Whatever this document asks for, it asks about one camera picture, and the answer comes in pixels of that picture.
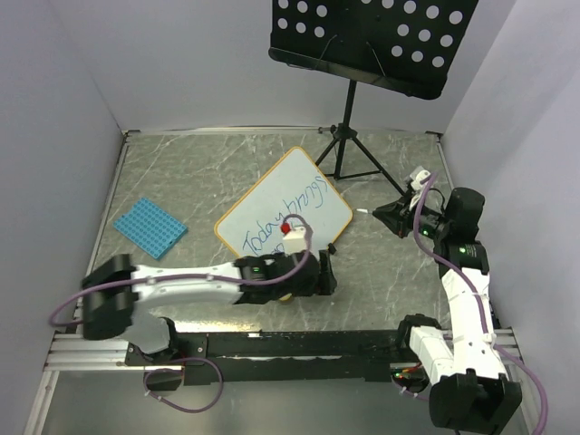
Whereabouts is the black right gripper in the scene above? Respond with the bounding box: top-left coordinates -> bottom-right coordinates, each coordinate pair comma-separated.
372,189 -> 451,241

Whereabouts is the yellow framed whiteboard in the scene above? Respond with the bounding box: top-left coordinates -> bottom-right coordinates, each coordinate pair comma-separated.
214,145 -> 354,303

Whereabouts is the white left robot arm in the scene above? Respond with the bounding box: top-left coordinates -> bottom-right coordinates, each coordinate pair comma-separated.
82,250 -> 337,364

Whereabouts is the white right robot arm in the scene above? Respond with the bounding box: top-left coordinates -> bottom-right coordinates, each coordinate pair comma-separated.
372,188 -> 522,434

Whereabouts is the blue studded building plate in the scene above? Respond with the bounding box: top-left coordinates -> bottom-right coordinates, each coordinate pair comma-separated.
113,198 -> 189,260

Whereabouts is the black perforated music stand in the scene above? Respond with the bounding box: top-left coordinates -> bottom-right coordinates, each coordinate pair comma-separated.
268,0 -> 478,192

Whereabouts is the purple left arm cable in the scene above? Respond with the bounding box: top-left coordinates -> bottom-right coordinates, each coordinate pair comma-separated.
48,215 -> 314,413

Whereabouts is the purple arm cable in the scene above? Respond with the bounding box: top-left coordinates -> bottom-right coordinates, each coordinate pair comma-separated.
48,215 -> 314,413
398,170 -> 549,435

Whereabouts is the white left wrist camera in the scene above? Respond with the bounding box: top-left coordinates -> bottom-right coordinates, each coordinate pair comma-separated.
280,222 -> 313,256

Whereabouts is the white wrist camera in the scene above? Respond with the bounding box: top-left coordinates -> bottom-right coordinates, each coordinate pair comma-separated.
280,222 -> 313,256
405,166 -> 431,210

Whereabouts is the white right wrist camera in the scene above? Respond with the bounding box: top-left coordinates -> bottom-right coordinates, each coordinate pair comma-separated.
405,166 -> 431,210

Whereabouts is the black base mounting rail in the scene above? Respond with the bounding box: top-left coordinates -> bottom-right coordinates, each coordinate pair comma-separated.
125,330 -> 419,386

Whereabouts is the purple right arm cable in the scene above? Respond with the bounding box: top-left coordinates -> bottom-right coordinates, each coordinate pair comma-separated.
398,170 -> 549,435

